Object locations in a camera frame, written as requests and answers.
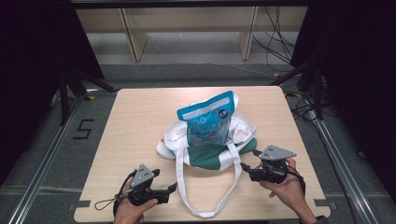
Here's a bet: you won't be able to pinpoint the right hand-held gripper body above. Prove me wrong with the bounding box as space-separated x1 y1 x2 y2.
249 144 298 185

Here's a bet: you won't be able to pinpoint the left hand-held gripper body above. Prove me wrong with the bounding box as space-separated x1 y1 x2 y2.
126 163 171 207

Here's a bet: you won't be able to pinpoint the white tote bag coloured blobs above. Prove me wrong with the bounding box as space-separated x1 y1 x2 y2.
155 91 259 219

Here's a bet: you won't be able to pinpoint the blue snack packet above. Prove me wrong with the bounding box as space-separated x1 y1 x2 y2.
176 90 235 147

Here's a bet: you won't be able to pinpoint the person's left hand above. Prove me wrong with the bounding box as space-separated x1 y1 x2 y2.
113 178 159 224

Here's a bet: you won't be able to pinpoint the person's right hand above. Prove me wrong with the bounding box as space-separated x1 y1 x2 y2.
259 157 307 216

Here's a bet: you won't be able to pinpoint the grey tape strip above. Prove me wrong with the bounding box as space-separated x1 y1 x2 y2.
68 200 92 213
313 198 338 211

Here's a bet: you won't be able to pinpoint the black metal stand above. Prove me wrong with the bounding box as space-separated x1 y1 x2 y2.
268 57 325 121
57 66 117 127

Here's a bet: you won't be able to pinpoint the black curtain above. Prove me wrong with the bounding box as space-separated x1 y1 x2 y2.
290 0 396 200
0 0 105 187

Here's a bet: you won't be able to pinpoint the light wooden shelf unit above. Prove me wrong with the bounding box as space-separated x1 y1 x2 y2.
74 6 310 63

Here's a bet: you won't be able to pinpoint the black wrist strap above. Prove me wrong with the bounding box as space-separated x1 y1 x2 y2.
286 164 307 197
111 169 138 217

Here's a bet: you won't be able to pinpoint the grey cord loop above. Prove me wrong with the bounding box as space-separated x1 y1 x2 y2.
93 194 123 212

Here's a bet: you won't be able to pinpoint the black cables by stand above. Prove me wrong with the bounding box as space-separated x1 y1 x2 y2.
284 89 335 121

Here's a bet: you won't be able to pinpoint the aluminium floor rail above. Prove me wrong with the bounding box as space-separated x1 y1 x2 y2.
7 89 117 224
305 109 380 224

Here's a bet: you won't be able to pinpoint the thin white floor cable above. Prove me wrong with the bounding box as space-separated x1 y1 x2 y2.
174 61 276 80

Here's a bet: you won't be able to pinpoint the bundle of black cables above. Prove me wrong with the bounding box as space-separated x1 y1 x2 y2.
251 6 297 73

